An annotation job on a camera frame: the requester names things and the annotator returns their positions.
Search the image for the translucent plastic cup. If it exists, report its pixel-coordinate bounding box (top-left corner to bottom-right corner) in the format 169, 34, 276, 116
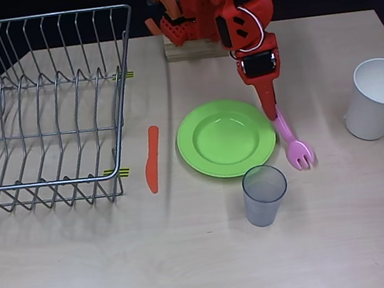
239, 161, 293, 230

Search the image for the green plastic plate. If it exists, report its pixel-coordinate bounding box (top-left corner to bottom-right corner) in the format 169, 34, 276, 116
172, 92, 282, 186

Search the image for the metal wire dish rack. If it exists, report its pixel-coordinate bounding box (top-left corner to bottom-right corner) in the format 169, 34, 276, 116
0, 1, 159, 221

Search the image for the orange plastic knife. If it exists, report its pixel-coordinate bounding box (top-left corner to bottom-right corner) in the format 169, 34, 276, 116
139, 124, 169, 195

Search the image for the wooden base block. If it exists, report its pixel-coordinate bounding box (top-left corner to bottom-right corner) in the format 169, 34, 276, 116
162, 25, 237, 66

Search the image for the yellow black striped tape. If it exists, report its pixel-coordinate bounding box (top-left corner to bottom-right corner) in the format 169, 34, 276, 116
103, 165, 133, 182
111, 70, 135, 82

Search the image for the white paper cup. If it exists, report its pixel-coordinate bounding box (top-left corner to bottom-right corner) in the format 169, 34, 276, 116
336, 57, 384, 144

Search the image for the white wrist servo cable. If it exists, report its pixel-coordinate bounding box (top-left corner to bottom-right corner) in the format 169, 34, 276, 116
229, 1, 268, 54

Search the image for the pink utensil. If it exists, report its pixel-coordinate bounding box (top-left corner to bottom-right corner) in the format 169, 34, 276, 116
272, 104, 317, 175

